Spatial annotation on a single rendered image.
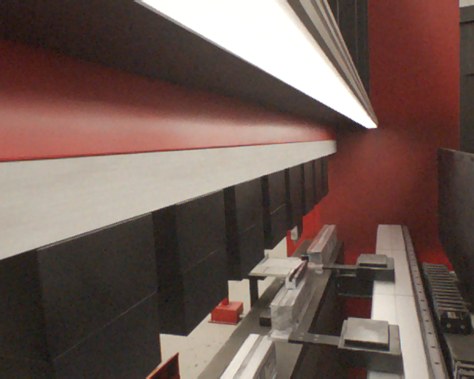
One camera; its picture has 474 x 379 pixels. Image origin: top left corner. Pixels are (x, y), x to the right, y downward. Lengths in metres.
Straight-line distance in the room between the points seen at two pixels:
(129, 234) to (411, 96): 1.85
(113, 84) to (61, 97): 0.07
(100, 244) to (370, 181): 1.85
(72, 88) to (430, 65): 1.92
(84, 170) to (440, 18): 1.98
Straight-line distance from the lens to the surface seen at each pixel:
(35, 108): 0.33
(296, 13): 0.17
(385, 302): 1.13
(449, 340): 0.94
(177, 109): 0.50
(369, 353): 0.82
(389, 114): 2.12
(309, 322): 1.26
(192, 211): 0.52
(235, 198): 0.66
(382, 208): 2.14
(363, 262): 1.28
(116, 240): 0.39
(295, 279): 1.24
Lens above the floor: 1.40
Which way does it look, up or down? 6 degrees down
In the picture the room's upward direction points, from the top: 3 degrees counter-clockwise
